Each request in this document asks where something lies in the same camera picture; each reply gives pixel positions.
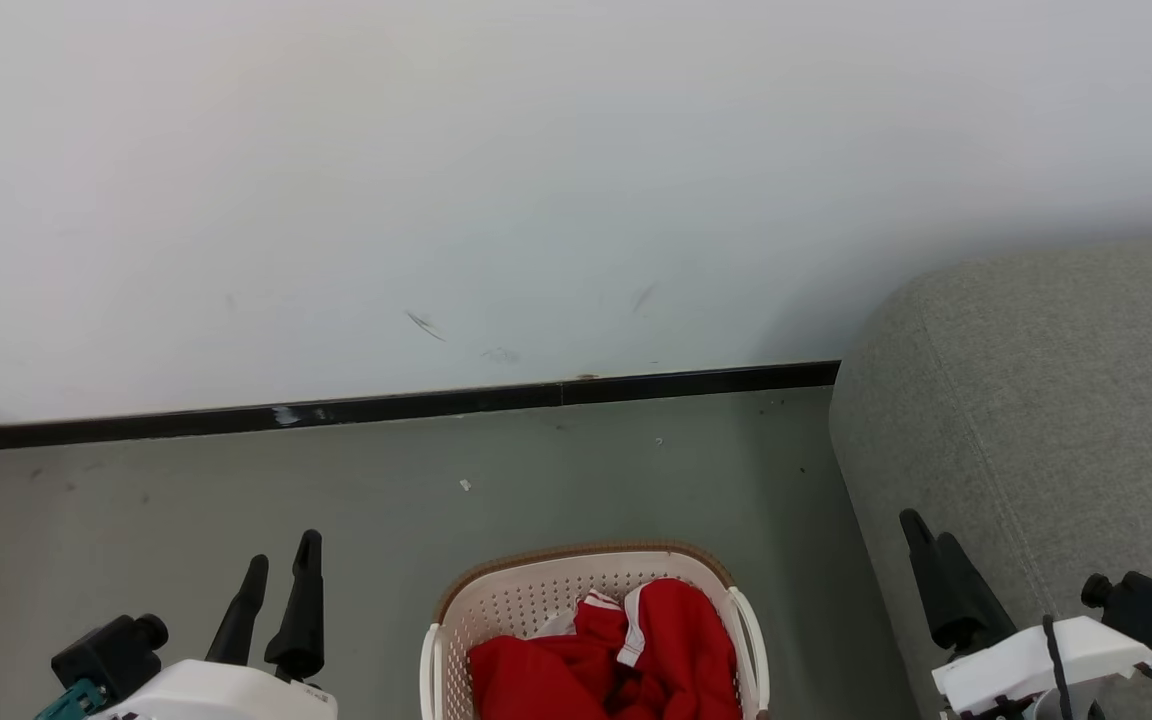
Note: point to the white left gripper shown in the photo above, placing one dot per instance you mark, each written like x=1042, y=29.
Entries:
x=226, y=695

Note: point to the grey fabric sofa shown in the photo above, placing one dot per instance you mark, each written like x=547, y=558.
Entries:
x=1036, y=400

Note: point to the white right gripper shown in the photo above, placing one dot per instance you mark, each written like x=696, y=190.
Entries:
x=1011, y=668

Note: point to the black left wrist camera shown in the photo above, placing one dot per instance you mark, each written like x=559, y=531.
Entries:
x=106, y=655

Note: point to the red garment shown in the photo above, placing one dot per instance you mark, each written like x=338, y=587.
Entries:
x=536, y=680

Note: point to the cream plastic laundry basket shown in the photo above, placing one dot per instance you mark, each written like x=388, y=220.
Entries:
x=516, y=600

